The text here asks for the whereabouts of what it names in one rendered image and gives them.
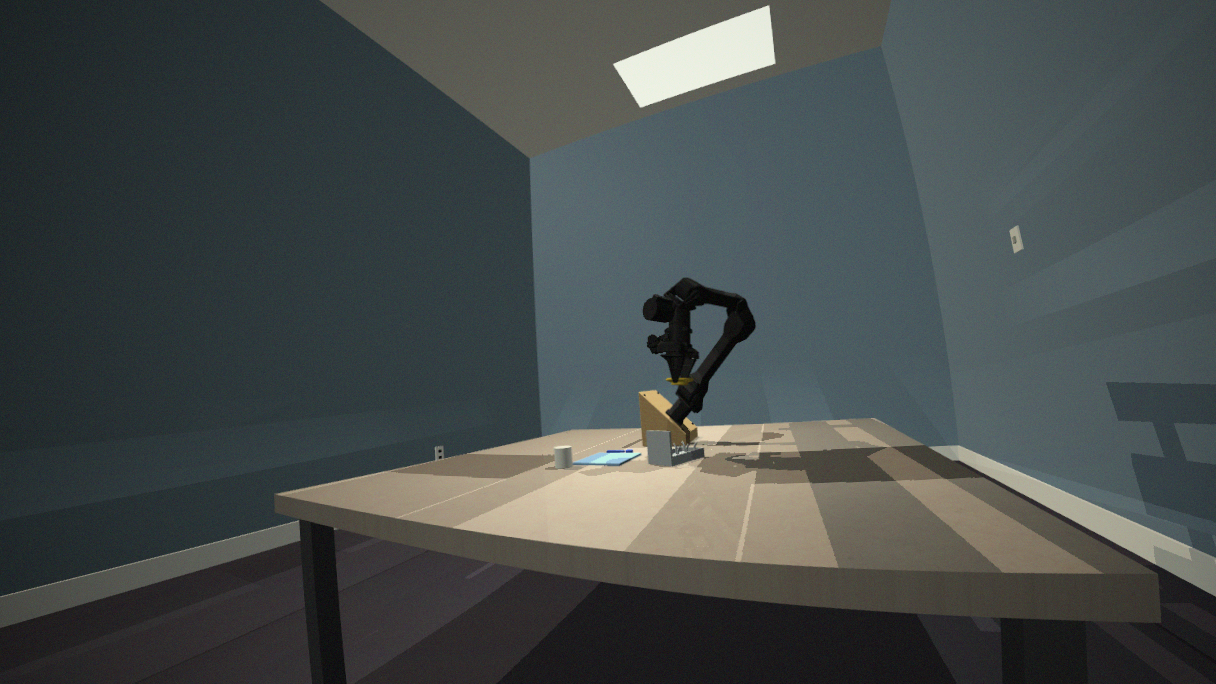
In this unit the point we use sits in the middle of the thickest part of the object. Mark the grey cylinder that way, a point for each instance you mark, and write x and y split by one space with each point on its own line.
563 458

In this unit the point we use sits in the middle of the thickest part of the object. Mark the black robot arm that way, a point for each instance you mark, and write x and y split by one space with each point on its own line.
738 327

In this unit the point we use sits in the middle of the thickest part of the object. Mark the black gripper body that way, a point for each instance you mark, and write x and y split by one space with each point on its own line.
680 341

